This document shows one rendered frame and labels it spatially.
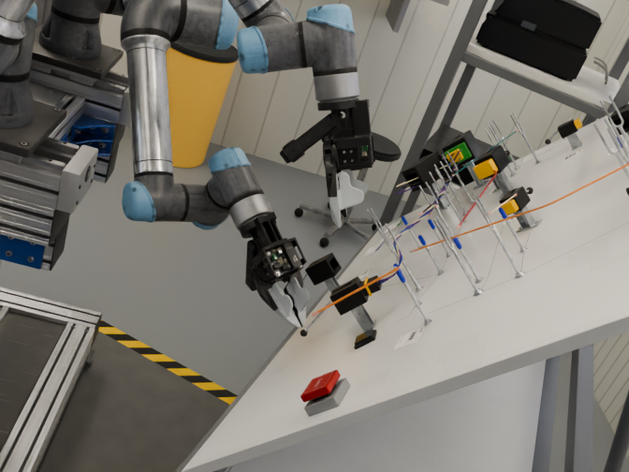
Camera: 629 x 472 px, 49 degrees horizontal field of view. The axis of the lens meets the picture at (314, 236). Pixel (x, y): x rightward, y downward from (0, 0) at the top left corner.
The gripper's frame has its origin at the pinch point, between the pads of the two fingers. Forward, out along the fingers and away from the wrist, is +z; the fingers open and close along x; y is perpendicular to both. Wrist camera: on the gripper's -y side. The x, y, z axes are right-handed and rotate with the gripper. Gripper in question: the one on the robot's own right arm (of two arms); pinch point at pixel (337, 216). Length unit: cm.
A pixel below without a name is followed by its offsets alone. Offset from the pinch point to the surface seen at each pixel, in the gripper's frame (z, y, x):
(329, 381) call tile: 18.9, 0.1, -26.5
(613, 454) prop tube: 33, 40, -23
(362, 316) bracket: 18.3, 2.8, -1.2
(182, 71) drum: -35, -113, 248
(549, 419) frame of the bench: 63, 41, 42
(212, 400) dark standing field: 86, -68, 102
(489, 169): -0.1, 29.3, 39.5
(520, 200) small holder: 1.6, 32.3, 9.4
